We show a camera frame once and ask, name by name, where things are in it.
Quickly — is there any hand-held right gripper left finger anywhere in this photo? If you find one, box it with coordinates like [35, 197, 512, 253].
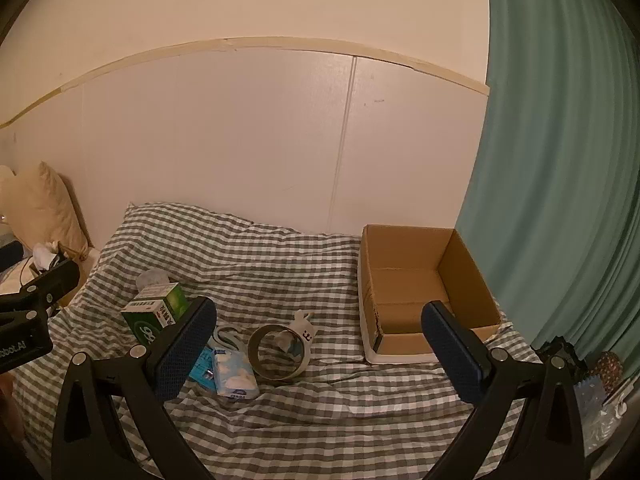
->
[51, 296, 218, 480]

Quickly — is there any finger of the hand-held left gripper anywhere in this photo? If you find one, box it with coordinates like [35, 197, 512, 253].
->
[0, 259, 82, 317]

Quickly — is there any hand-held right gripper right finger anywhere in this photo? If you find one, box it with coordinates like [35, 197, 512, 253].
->
[421, 301, 586, 480]

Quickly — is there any blue card packet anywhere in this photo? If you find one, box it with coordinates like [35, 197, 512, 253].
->
[189, 347, 217, 390]

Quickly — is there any green white medicine box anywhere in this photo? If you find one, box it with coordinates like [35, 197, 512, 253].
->
[121, 282, 190, 345]

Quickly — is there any blue white tissue packet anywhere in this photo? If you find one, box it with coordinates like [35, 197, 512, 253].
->
[212, 351, 259, 402]

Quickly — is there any white strap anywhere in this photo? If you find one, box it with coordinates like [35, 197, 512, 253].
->
[212, 325, 242, 352]

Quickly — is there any tape roll ring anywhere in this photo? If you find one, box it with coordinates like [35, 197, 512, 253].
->
[248, 325, 312, 380]

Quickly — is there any clear plastic bottle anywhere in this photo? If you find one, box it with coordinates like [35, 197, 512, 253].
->
[136, 268, 171, 292]

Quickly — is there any brown cardboard box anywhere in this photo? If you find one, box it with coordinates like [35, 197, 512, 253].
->
[357, 224, 502, 357]

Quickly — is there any white bunny figure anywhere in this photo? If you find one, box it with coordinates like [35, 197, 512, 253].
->
[291, 310, 317, 346]

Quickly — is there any white crumpled tissue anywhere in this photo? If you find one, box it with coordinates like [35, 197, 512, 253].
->
[32, 241, 61, 268]

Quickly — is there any beige pillow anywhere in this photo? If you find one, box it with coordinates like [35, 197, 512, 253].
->
[0, 161, 91, 256]

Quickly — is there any grey white checkered blanket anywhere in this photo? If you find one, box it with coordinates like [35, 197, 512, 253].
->
[12, 202, 546, 480]

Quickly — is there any blue zigzag-edged packet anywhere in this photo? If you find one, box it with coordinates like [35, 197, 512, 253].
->
[574, 375, 606, 416]

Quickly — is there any brown pineapple-shaped object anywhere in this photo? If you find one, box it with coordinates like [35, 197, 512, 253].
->
[590, 351, 623, 396]

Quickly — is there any clear plastic bag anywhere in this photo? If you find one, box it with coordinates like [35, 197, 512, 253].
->
[582, 400, 626, 456]

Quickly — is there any teal curtain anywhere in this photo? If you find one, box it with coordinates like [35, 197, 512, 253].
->
[454, 0, 640, 361]

